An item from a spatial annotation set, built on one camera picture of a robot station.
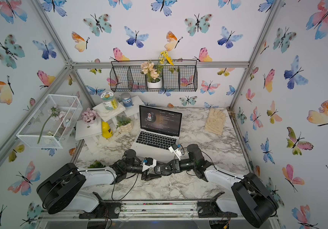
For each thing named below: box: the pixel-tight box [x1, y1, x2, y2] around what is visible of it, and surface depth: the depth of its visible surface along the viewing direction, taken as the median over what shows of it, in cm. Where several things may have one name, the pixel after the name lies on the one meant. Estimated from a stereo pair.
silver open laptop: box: [130, 104, 183, 162], surface depth 101 cm
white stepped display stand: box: [75, 95, 145, 155], surface depth 98 cm
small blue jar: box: [120, 92, 134, 108], surface depth 99 cm
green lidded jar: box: [100, 91, 118, 111], surface depth 86 cm
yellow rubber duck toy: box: [101, 121, 113, 139], surface depth 98 cm
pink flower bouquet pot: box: [81, 107, 99, 125], surface depth 84 cm
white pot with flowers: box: [140, 50, 175, 89], surface depth 85 cm
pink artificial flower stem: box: [37, 106, 58, 145], surface depth 68 cm
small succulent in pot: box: [115, 114, 134, 133], surface depth 101 cm
